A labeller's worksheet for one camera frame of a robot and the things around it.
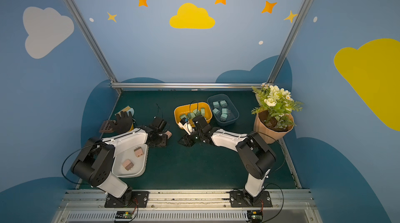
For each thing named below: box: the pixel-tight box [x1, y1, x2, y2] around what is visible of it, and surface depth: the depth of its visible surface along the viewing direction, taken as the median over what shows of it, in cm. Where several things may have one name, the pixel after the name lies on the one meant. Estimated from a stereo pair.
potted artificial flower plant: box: [251, 82, 304, 144], surface depth 80 cm
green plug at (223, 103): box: [219, 100, 228, 108], surface depth 113 cm
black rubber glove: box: [111, 110, 133, 135], surface depth 103 cm
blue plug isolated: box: [221, 107, 231, 114], surface depth 110 cm
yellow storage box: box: [173, 102, 213, 130], surface depth 107 cm
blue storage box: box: [207, 93, 240, 127], surface depth 110 cm
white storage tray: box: [111, 133, 149, 178], surface depth 78 cm
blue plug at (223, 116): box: [220, 113, 228, 122], surface depth 106 cm
